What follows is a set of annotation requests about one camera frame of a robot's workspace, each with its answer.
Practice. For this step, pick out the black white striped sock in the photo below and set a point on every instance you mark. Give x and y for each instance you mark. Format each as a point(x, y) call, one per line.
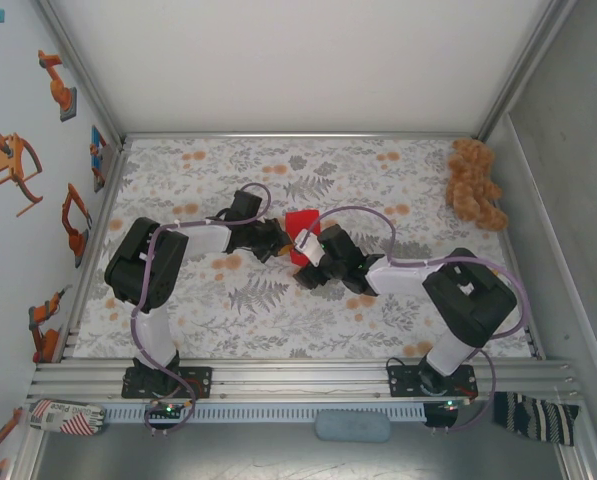
point(538, 417)

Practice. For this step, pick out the blue and orange wall sticker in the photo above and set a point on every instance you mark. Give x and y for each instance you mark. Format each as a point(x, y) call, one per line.
point(98, 160)

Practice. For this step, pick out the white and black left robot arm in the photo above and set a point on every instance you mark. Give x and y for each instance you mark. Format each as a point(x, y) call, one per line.
point(143, 265)

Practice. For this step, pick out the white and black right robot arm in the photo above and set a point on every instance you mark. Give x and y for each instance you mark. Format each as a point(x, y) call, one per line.
point(468, 300)

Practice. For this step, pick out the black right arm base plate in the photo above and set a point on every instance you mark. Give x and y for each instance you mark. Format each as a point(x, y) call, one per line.
point(403, 382)

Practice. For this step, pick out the blue-grey oval sponge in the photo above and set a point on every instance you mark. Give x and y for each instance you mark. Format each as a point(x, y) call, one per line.
point(353, 426)

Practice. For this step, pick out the red square paper sheet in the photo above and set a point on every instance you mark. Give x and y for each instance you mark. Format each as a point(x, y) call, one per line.
point(300, 225)

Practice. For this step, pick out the printed red white pouch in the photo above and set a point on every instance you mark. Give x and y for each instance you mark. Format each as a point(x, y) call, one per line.
point(63, 417)

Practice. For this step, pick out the floral patterned tablecloth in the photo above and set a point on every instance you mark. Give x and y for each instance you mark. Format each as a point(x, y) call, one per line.
point(278, 320)

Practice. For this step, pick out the brown teddy bear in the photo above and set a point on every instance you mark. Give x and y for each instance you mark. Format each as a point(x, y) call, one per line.
point(470, 185)

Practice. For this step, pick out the small circuit board green light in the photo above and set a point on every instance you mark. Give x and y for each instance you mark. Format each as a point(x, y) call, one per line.
point(170, 409)
point(455, 404)

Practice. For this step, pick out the orange gripper wall sticker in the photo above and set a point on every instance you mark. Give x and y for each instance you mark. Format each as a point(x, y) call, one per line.
point(10, 165)

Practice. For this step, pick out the aluminium extrusion frame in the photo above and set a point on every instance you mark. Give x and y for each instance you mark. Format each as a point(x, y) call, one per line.
point(298, 377)

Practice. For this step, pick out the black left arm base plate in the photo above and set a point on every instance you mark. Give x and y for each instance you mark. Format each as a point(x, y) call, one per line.
point(200, 382)

